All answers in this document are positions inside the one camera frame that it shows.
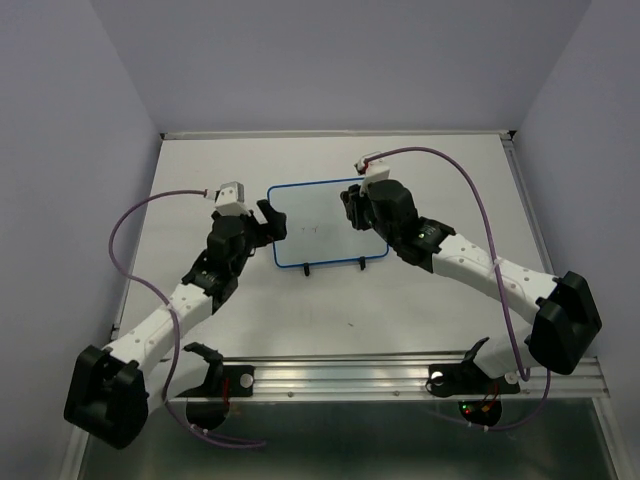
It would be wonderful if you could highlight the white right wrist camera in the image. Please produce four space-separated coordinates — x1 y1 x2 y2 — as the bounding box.
354 152 390 190

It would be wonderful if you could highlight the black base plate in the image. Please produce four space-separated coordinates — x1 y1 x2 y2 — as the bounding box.
425 363 520 398
168 363 255 399

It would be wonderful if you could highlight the blue framed whiteboard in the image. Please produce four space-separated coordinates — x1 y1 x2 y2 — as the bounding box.
267 178 389 269

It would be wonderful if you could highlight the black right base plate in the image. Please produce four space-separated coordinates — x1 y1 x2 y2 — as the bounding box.
425 363 520 398

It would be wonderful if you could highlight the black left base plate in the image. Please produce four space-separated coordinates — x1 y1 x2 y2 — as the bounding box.
168 363 255 399

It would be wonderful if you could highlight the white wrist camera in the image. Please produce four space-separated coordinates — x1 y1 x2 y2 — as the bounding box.
354 152 390 190
214 181 249 216

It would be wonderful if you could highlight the aluminium table edge rail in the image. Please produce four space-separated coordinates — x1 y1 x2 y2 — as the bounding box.
160 129 516 141

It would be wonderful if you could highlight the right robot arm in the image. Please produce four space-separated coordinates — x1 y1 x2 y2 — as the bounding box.
340 180 602 398

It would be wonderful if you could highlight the aluminium right side rail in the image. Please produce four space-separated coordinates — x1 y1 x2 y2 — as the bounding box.
500 134 566 281

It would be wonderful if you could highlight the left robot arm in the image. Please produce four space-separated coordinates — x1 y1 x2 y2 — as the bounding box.
63 199 287 449

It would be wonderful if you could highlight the aluminium front mounting rail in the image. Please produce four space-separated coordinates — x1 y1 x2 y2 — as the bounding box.
145 352 609 410

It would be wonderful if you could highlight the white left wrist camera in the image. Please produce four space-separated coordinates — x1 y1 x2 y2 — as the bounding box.
214 181 249 216

